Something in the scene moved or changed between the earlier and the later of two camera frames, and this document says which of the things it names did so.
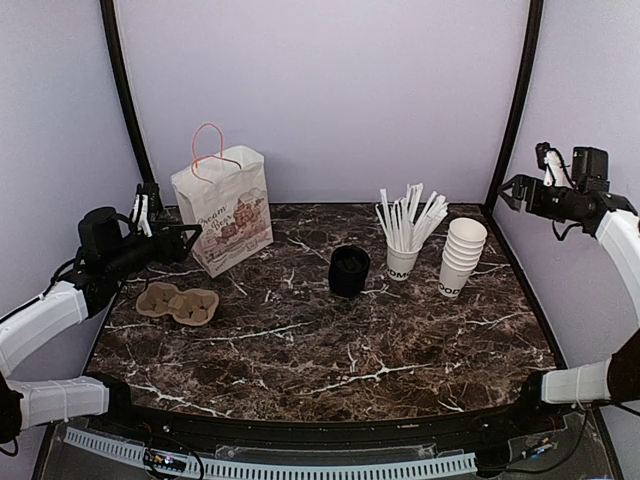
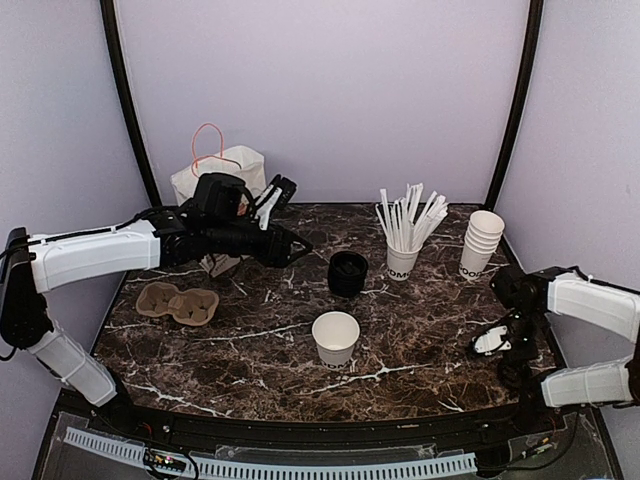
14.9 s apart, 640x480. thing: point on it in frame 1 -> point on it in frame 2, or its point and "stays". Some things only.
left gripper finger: x=197 y=228 -> x=297 y=238
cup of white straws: x=404 y=223 stays
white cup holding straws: x=400 y=265 stays
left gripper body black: x=162 y=254 -> x=268 y=253
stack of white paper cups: x=463 y=249 -> x=483 y=235
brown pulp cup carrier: x=190 y=306 stays
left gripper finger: x=184 y=254 -> x=294 y=256
